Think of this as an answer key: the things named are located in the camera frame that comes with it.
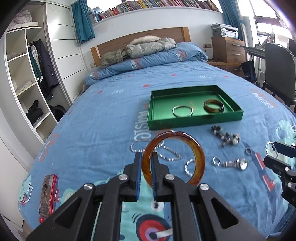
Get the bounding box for dark hanging coat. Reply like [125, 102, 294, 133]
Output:
[28, 39, 59, 101]

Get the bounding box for olive green jacket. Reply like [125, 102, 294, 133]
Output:
[99, 48, 129, 69]

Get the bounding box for teal curtain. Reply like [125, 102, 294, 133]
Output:
[219, 0, 244, 40]
[71, 0, 95, 44]

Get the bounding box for silver wristwatch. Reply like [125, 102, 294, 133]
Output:
[222, 158, 248, 171]

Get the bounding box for red smartphone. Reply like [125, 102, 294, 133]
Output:
[39, 174, 59, 223]

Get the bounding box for right teal curtain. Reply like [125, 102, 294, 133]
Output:
[219, 0, 244, 40]

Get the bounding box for brown bead bracelet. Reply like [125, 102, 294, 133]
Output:
[211, 124, 241, 148]

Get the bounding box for dark brown jade bangle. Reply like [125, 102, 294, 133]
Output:
[204, 99, 224, 113]

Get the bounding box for wooden headboard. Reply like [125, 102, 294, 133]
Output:
[90, 27, 191, 67]

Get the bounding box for silver chain necklace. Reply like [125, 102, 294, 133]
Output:
[129, 138, 183, 162]

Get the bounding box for twisted silver hoop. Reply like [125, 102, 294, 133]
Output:
[184, 158, 196, 177]
[265, 142, 278, 158]

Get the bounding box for blue dinosaur bedspread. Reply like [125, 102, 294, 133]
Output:
[18, 61, 295, 236]

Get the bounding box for white printer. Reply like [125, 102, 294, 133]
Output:
[211, 23, 239, 39]

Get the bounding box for wooden drawer cabinet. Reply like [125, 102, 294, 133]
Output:
[212, 37, 246, 63]

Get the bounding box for green metal tray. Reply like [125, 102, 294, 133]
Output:
[147, 85, 243, 131]

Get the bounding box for blue folded duvet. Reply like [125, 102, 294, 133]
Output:
[84, 42, 209, 87]

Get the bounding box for grey puffer jacket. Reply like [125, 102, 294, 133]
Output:
[126, 35, 177, 58]

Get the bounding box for folded bedding on wardrobe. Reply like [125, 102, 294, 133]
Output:
[7, 10, 39, 31]

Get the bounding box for black clothes on shelf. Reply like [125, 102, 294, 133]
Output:
[26, 99, 44, 125]

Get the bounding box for black tote bag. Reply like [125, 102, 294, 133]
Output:
[241, 60, 257, 83]

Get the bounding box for dark grey chair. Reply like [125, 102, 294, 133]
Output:
[262, 43, 295, 106]

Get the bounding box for left teal curtain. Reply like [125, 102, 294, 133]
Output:
[71, 0, 95, 44]

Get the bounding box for amber resin bangle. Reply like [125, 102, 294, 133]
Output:
[141, 131, 206, 188]

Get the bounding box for row of books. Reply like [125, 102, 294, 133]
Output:
[88, 0, 222, 23]

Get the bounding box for thin silver bangle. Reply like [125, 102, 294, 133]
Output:
[172, 105, 194, 118]

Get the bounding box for white wardrobe shelving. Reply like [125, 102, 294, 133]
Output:
[4, 1, 86, 142]

